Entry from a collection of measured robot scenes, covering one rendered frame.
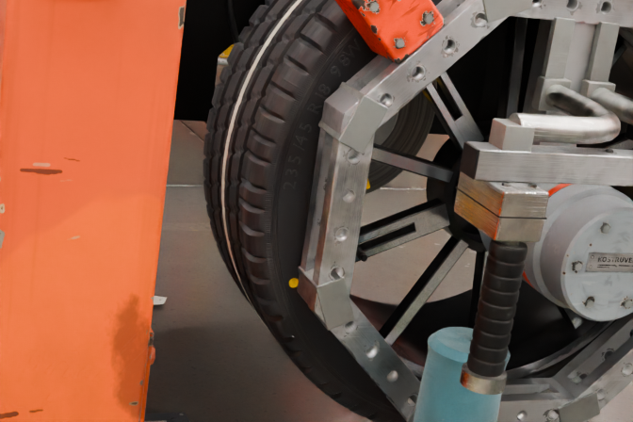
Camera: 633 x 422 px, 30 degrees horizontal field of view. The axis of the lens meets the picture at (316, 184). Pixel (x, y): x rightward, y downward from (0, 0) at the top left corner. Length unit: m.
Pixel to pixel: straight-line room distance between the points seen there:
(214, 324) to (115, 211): 2.02
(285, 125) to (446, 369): 0.32
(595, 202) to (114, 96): 0.51
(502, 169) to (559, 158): 0.06
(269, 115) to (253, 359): 1.69
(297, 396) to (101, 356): 1.65
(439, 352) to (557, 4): 0.40
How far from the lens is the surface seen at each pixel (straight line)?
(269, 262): 1.36
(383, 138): 1.85
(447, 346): 1.27
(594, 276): 1.27
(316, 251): 1.32
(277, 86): 1.33
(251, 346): 3.04
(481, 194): 1.12
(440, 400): 1.28
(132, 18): 1.09
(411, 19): 1.24
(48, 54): 1.08
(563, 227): 1.26
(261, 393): 2.80
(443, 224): 1.45
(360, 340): 1.34
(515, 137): 1.11
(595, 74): 1.36
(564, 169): 1.15
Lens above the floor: 1.22
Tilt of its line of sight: 16 degrees down
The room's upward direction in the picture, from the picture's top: 8 degrees clockwise
